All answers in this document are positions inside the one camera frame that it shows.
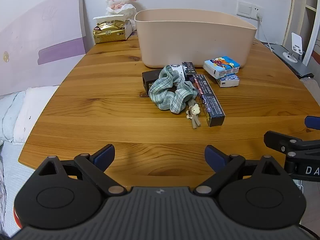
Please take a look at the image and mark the short black printed box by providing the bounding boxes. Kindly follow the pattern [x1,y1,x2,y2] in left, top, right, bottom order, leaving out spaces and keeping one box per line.
[182,61,198,75]

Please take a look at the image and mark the purple and white board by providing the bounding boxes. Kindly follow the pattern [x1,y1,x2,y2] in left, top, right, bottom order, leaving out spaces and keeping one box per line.
[0,0,87,97]

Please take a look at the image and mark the light blue bedding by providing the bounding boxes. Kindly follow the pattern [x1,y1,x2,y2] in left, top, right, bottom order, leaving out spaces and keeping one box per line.
[0,91,27,141]

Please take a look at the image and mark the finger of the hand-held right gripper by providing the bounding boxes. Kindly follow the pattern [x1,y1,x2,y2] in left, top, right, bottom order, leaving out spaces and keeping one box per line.
[304,116,320,132]
[264,131,320,156]

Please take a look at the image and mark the grey laptop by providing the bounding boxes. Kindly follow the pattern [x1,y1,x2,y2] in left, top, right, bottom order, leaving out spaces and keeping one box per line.
[259,41,314,78]

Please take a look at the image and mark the gold foil packet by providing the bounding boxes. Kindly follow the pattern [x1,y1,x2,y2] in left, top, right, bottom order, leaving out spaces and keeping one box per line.
[93,21,126,44]

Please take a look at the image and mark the large blue tissue pack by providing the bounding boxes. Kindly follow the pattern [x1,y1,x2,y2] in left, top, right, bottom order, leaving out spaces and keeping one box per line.
[203,56,240,79]

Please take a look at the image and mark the green plaid scrunchie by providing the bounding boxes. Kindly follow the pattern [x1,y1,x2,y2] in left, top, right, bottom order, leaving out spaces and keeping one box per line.
[149,65,199,114]

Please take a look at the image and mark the white labelled small box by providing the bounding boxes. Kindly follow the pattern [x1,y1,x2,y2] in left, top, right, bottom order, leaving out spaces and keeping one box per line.
[167,65,187,81]

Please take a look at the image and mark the small blue tissue pack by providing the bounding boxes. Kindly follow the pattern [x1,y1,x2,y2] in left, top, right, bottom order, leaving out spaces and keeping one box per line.
[217,74,240,88]

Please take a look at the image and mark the white plush sheep toy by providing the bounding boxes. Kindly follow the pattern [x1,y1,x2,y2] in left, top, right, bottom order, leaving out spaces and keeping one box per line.
[105,0,142,16]

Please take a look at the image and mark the beige plastic storage bin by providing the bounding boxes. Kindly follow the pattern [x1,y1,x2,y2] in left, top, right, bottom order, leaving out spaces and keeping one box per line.
[134,9,258,69]

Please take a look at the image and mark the dark brown small box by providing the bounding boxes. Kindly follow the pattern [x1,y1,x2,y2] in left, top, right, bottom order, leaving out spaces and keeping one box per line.
[142,69,163,93]

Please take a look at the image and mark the white pillow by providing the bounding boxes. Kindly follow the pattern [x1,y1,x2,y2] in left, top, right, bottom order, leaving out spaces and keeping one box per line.
[13,86,60,145]

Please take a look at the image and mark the white wall socket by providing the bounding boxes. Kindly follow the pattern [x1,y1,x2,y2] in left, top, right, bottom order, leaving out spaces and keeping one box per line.
[251,4,264,19]

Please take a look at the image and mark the white phone stand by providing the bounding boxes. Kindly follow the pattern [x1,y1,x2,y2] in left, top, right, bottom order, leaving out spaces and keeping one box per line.
[282,32,305,63]

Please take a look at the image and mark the white plug cable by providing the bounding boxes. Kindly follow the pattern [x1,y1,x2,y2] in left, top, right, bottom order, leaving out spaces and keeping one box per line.
[256,14,274,52]

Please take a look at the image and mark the small bear keychain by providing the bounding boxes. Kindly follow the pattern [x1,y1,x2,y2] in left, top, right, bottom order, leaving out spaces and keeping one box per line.
[185,100,201,129]

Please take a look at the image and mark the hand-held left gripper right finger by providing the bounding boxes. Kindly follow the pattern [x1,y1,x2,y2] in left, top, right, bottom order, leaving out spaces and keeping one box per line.
[195,145,283,197]

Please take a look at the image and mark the white wall switch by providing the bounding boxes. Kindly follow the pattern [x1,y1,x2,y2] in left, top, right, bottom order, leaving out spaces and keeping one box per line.
[236,1,253,18]

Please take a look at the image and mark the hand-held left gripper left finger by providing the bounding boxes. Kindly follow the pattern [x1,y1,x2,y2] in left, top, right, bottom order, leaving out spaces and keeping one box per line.
[35,144,127,197]

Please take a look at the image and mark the long dark printed box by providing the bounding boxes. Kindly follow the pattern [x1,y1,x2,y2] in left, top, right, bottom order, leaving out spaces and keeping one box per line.
[194,74,226,127]

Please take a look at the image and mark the white shelf unit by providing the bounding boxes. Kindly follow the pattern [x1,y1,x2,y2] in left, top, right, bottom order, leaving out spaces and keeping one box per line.
[301,0,320,67]

